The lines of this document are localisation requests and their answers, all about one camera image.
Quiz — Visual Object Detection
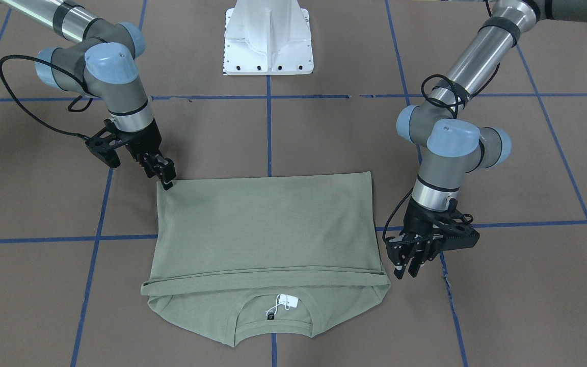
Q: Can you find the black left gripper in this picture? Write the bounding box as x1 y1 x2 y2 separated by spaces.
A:
385 198 457 280

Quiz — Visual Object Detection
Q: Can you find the white central pedestal column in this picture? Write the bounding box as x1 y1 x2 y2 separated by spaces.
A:
222 1 314 76

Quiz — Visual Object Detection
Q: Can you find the olive green long-sleeve shirt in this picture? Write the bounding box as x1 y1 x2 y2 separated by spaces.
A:
141 172 390 347

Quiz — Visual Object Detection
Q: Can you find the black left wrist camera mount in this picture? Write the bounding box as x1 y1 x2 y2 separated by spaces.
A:
440 211 480 251

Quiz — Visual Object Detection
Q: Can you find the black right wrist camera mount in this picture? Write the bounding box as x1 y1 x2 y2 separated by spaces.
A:
85 119 130 169

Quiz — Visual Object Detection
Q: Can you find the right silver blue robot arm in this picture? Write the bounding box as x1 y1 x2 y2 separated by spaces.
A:
3 1 176 190

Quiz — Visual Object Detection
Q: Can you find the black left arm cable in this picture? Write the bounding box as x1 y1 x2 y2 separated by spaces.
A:
382 74 472 245

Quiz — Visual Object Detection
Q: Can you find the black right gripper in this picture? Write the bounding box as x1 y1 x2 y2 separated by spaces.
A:
121 118 176 191

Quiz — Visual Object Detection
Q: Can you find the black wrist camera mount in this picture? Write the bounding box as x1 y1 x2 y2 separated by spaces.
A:
440 211 480 251
85 119 130 169

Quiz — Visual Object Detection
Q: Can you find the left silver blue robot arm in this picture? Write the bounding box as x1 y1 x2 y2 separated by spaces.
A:
383 1 587 279

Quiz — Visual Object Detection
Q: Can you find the white paper garment tag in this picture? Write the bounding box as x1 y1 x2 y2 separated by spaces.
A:
275 294 300 310

